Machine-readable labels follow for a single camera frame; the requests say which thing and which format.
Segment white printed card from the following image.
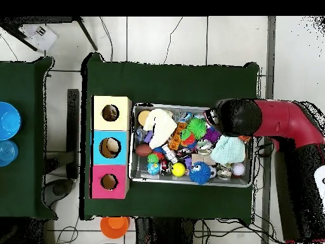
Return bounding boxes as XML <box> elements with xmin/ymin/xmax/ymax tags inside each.
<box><xmin>18</xmin><ymin>23</ymin><xmax>59</xmax><ymax>52</ymax></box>

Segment translucent blue plastic cup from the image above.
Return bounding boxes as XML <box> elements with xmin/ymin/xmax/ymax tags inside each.
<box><xmin>0</xmin><ymin>139</ymin><xmax>19</xmax><ymax>168</ymax></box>

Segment black power cable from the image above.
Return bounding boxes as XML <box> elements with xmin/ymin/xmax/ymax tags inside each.
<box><xmin>256</xmin><ymin>137</ymin><xmax>275</xmax><ymax>157</ymax></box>

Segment black tripod stand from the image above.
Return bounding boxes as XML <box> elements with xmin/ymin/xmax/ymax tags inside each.
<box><xmin>0</xmin><ymin>17</ymin><xmax>98</xmax><ymax>51</ymax></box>

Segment orange plastic block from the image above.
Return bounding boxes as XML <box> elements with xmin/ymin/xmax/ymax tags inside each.
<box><xmin>168</xmin><ymin>121</ymin><xmax>187</xmax><ymax>151</ymax></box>

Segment wooden box with three holes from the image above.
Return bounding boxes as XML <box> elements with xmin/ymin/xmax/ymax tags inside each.
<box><xmin>90</xmin><ymin>95</ymin><xmax>133</xmax><ymax>200</ymax></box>

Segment small globe ball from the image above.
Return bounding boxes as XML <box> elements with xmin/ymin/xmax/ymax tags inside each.
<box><xmin>147</xmin><ymin>162</ymin><xmax>161</xmax><ymax>176</ymax></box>

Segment green cloth covered side table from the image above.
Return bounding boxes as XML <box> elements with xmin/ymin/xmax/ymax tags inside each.
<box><xmin>0</xmin><ymin>56</ymin><xmax>58</xmax><ymax>220</ymax></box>

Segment blue fuzzy ball with eyes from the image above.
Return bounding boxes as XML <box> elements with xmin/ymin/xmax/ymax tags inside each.
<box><xmin>189</xmin><ymin>161</ymin><xmax>213</xmax><ymax>186</ymax></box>

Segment cream knitted cloth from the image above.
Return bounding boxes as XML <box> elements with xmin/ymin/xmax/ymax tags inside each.
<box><xmin>142</xmin><ymin>108</ymin><xmax>178</xmax><ymax>150</ymax></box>

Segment yellow ball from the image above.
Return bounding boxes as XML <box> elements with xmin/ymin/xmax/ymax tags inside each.
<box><xmin>171</xmin><ymin>162</ymin><xmax>186</xmax><ymax>177</ymax></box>

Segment blue plastic bowl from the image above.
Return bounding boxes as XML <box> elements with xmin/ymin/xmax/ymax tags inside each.
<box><xmin>0</xmin><ymin>101</ymin><xmax>23</xmax><ymax>141</ymax></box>

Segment shallow wire mesh bin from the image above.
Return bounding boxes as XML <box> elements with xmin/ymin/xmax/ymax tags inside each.
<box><xmin>128</xmin><ymin>102</ymin><xmax>257</xmax><ymax>189</ymax></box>

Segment black flat panel stand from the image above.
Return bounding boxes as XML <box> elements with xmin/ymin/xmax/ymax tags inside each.
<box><xmin>66</xmin><ymin>88</ymin><xmax>80</xmax><ymax>180</ymax></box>

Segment grey round base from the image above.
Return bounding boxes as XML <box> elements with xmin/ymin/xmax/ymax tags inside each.
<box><xmin>43</xmin><ymin>179</ymin><xmax>74</xmax><ymax>207</ymax></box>

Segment dark green tablecloth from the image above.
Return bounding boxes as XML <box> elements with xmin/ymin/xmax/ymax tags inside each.
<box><xmin>79</xmin><ymin>51</ymin><xmax>261</xmax><ymax>227</ymax></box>

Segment mint knitted cloth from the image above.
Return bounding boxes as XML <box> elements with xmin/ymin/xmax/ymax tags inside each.
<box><xmin>210</xmin><ymin>134</ymin><xmax>246</xmax><ymax>166</ymax></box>

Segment white baseball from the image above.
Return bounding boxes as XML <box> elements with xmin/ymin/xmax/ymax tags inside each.
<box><xmin>230</xmin><ymin>161</ymin><xmax>246</xmax><ymax>177</ymax></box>

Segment brown toy football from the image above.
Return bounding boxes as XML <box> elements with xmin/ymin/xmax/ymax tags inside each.
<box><xmin>135</xmin><ymin>144</ymin><xmax>154</xmax><ymax>158</ymax></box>

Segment purple spiky ball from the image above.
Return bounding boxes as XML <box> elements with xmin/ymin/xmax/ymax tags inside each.
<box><xmin>202</xmin><ymin>126</ymin><xmax>222</xmax><ymax>143</ymax></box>

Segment orange plastic cone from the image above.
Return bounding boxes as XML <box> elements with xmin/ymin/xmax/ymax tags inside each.
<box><xmin>100</xmin><ymin>216</ymin><xmax>131</xmax><ymax>240</ymax></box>

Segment green spiky rubber ball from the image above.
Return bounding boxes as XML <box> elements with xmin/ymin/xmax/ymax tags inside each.
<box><xmin>186</xmin><ymin>117</ymin><xmax>208</xmax><ymax>140</ymax></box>

